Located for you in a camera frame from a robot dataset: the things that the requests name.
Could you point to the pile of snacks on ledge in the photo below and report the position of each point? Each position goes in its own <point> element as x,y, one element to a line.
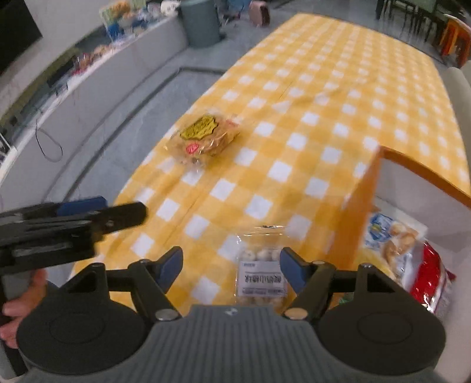
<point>90,59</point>

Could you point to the pink heater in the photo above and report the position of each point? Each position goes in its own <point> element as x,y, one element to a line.
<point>259,13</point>

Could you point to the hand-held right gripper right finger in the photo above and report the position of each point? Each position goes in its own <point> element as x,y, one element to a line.
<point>290,271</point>

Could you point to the teddy bear picture box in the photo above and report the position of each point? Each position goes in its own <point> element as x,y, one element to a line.
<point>116,11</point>

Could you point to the dining table with green cloth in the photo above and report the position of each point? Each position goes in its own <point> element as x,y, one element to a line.
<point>423,5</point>

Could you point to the grey trash bin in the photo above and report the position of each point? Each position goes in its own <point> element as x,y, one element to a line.
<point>200,22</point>

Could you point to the black television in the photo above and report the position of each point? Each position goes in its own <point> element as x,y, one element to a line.
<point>14,29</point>

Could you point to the blue white bun packet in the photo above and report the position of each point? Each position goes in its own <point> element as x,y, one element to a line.
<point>393,243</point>

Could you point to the white armchair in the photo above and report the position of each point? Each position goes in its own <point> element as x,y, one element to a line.
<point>461,121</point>

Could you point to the clear packet of white balls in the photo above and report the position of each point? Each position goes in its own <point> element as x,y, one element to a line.
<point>261,272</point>

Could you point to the orange cardboard box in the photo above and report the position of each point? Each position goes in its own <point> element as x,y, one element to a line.
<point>358,206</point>

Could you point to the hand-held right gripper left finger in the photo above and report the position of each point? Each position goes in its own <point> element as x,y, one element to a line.
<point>173,267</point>

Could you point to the red white snack packet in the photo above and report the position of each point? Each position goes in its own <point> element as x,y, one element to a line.
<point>428,276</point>

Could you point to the person's left hand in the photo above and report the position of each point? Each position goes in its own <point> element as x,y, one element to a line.
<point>25,302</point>

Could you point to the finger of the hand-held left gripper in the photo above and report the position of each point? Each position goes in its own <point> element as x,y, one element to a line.
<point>82,206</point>
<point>125,217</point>

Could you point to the bread packet with yellow label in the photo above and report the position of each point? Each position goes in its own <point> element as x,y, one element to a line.
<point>206,138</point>

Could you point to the yellow checked tablecloth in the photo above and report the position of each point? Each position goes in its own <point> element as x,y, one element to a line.
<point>312,110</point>

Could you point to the orange stool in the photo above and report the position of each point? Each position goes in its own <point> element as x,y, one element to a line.
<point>454,37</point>

